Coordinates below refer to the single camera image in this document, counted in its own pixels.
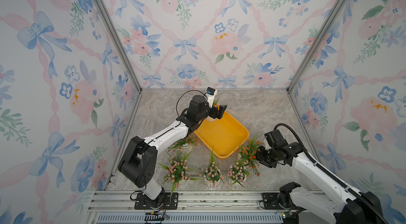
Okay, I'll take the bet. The large pink flower pot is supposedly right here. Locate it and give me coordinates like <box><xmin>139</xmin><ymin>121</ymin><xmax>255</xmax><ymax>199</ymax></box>
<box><xmin>158</xmin><ymin>150</ymin><xmax>198</xmax><ymax>195</ymax></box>

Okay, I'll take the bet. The vented metal grille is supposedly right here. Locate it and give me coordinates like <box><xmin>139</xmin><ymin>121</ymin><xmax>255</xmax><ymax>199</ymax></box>
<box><xmin>95</xmin><ymin>211</ymin><xmax>283</xmax><ymax>224</ymax></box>

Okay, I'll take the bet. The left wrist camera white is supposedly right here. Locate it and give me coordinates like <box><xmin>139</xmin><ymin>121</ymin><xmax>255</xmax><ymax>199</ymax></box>
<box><xmin>205</xmin><ymin>87</ymin><xmax>217</xmax><ymax>108</ymax></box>

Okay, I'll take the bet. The small red flower pot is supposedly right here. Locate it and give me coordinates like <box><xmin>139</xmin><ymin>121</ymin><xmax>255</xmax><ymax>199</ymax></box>
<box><xmin>206</xmin><ymin>98</ymin><xmax>219</xmax><ymax>122</ymax></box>

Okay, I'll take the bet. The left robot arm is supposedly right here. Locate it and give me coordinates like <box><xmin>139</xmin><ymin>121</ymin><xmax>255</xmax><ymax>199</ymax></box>
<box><xmin>118</xmin><ymin>87</ymin><xmax>227</xmax><ymax>201</ymax></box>

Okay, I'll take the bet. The aluminium rail frame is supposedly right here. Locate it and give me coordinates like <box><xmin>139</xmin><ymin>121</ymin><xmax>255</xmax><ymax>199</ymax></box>
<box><xmin>81</xmin><ymin>190</ymin><xmax>361</xmax><ymax>224</ymax></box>

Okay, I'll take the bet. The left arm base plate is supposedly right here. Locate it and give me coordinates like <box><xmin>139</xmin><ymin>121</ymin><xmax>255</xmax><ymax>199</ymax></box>
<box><xmin>134</xmin><ymin>192</ymin><xmax>179</xmax><ymax>210</ymax></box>

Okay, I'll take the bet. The yellow plastic storage tray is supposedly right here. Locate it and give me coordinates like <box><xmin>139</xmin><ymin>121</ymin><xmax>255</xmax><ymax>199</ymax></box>
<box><xmin>194</xmin><ymin>111</ymin><xmax>250</xmax><ymax>160</ymax></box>

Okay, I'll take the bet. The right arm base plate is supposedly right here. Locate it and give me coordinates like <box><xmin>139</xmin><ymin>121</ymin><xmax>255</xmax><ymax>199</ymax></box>
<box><xmin>260</xmin><ymin>192</ymin><xmax>300</xmax><ymax>211</ymax></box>

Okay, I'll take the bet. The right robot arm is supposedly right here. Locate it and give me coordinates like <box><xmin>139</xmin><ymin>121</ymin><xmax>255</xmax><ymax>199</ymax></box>
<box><xmin>255</xmin><ymin>128</ymin><xmax>388</xmax><ymax>224</ymax></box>

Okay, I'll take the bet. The large red flower pot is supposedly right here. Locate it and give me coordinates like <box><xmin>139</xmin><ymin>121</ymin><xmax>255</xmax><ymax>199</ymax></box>
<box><xmin>237</xmin><ymin>135</ymin><xmax>264</xmax><ymax>176</ymax></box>

